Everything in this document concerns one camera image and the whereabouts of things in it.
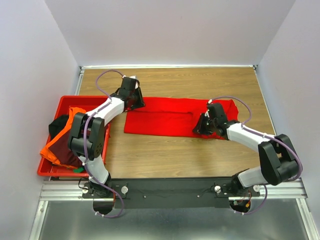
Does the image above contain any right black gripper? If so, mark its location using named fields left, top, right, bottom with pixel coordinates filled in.
left=191, top=112, right=217, bottom=136

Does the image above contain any red t-shirt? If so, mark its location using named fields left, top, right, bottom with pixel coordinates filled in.
left=124, top=97, right=223, bottom=140

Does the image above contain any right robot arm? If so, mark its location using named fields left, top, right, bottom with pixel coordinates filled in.
left=193, top=102, right=303, bottom=196

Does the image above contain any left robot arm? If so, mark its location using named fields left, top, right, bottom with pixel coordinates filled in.
left=67, top=76, right=145, bottom=198

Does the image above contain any black t-shirt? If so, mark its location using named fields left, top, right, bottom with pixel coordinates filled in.
left=48, top=114, right=91, bottom=173

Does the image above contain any green cloth piece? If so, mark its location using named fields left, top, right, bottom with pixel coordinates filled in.
left=72, top=167, right=84, bottom=174

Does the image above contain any maroon t-shirt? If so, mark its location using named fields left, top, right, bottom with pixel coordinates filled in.
left=48, top=131, right=82, bottom=169

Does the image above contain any orange t-shirt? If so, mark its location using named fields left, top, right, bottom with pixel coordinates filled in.
left=40, top=107, right=86, bottom=169

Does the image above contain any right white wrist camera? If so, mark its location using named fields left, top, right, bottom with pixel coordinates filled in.
left=204, top=99, right=212, bottom=118

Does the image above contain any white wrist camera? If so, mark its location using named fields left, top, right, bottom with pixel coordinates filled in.
left=130, top=75, right=140, bottom=89
left=204, top=99, right=212, bottom=118

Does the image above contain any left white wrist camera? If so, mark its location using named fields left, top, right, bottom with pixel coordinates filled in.
left=130, top=75, right=140, bottom=89

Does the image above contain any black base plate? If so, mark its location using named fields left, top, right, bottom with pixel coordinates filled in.
left=82, top=177, right=260, bottom=210

